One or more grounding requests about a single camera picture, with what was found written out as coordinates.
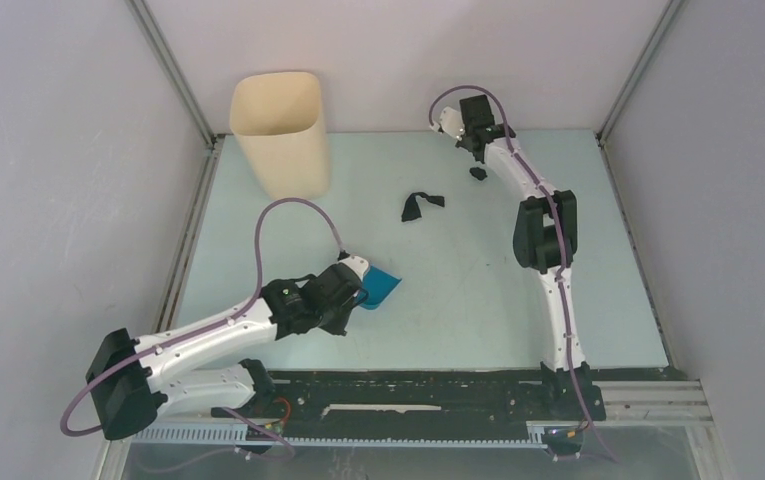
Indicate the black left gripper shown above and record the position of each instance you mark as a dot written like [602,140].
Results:
[337,326]

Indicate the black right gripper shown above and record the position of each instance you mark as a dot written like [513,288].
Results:
[462,143]

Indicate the blue dustpan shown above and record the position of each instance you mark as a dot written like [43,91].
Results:
[377,285]

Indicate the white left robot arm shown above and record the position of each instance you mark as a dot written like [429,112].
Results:
[135,381]

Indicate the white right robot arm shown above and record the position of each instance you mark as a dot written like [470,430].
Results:
[544,240]

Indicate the small black paper scrap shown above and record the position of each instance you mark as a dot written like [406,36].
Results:
[477,173]

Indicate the long black paper scrap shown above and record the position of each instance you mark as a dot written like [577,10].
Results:
[411,208]

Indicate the beige waste bin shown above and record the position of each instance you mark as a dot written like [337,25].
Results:
[278,122]

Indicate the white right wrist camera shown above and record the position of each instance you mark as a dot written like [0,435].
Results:
[450,122]

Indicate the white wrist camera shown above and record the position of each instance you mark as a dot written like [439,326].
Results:
[358,265]
[450,122]

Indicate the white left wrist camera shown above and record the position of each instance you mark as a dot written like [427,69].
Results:
[358,265]

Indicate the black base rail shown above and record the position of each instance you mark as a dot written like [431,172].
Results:
[469,404]

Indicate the right aluminium frame post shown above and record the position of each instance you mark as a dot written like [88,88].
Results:
[663,26]

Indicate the aluminium frame post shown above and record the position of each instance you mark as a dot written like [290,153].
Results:
[170,305]
[663,26]

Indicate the left aluminium frame post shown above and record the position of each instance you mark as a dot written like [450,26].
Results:
[170,305]

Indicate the grey cable duct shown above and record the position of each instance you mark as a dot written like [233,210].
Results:
[231,435]

